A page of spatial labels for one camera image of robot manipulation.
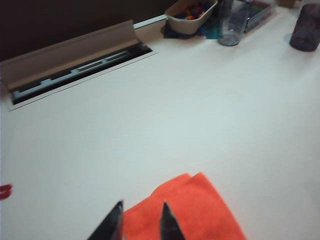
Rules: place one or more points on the red letter magnet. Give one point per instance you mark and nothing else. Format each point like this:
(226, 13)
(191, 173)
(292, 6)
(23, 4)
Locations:
(5, 192)

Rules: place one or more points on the brown desk partition panel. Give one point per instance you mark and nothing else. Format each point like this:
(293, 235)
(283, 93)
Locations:
(50, 20)

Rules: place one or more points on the clear blue-tinted plastic cup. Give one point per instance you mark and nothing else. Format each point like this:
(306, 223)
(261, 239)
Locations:
(228, 37)

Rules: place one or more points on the clear acrylic box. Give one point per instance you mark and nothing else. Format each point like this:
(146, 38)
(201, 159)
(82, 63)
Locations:
(257, 20)

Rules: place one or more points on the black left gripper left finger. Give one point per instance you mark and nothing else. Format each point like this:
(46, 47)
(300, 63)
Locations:
(110, 225)

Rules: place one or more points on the coloured toy bricks heap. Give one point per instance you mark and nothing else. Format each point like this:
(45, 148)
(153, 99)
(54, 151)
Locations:
(192, 10)

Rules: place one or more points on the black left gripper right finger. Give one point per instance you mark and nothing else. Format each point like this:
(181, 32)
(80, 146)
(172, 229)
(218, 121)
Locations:
(170, 225)

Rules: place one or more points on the beige paper bowl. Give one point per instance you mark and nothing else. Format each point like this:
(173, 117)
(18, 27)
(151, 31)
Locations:
(185, 27)

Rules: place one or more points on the dark grey plastic mug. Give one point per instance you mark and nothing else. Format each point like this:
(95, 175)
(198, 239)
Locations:
(305, 35)

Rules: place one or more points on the orange microfibre cloth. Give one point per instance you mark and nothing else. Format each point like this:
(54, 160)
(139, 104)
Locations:
(200, 207)

